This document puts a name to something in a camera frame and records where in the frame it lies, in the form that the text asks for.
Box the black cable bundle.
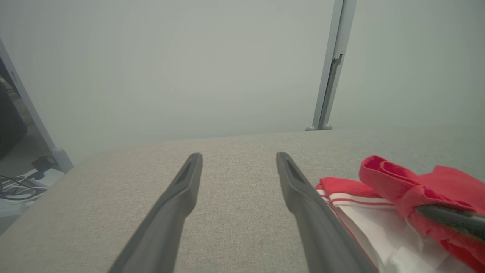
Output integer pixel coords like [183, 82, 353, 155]
[0, 173, 49, 201]

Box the grey bent partition frame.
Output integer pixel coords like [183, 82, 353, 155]
[0, 38, 74, 174]

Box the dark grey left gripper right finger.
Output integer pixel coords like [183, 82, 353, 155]
[276, 152, 375, 273]

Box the black power adapter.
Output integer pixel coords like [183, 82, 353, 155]
[31, 156, 58, 179]

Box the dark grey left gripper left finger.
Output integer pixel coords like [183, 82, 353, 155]
[108, 153, 203, 273]

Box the red shirt with white sleeves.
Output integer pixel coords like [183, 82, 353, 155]
[315, 155, 485, 273]

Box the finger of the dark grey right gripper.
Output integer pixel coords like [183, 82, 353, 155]
[415, 204, 485, 242]

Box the grey double partition post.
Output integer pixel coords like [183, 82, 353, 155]
[305, 0, 357, 132]

